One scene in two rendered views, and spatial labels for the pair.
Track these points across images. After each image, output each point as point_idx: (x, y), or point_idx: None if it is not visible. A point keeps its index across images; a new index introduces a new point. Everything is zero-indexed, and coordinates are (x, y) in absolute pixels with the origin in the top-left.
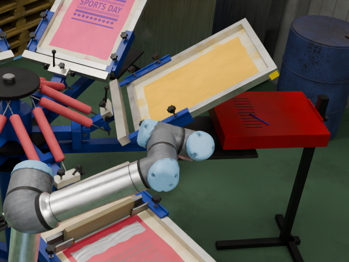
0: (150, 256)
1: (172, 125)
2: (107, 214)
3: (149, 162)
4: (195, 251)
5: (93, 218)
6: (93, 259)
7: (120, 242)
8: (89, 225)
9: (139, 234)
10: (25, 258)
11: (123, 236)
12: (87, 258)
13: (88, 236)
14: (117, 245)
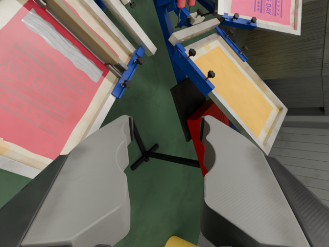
0: (65, 95)
1: None
2: (91, 39)
3: None
4: (86, 135)
5: (80, 24)
6: (35, 36)
7: (71, 61)
8: (71, 21)
9: (88, 78)
10: None
11: (80, 63)
12: (34, 29)
13: (60, 24)
14: (65, 59)
